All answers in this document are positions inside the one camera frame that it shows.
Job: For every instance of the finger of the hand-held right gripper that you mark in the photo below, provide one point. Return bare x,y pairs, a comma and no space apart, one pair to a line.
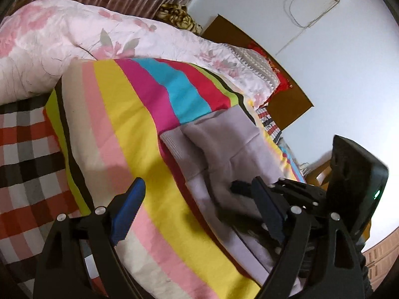
299,190
268,229

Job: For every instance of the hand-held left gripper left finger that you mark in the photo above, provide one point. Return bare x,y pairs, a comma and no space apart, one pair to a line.
127,205

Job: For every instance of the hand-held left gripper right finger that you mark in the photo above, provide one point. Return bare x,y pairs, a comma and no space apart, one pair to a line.
268,205

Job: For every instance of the striped pillow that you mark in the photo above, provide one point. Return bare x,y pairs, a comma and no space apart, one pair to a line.
269,124

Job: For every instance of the wooden headboard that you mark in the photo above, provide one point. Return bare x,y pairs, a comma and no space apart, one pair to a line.
290,106

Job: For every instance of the colourful striped blanket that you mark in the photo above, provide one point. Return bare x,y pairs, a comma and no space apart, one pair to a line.
124,115

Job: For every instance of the red cloth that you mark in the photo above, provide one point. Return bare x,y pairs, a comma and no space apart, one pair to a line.
282,84

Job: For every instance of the plaid bed sheet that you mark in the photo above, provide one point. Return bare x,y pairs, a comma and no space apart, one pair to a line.
25,168

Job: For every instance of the grey zigzag pillow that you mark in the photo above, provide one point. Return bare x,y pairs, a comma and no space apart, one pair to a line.
252,59

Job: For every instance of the pink floral quilt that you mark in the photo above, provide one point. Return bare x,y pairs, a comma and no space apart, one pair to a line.
62,37

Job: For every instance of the brown floral blanket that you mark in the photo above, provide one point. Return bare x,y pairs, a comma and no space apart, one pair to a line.
174,15

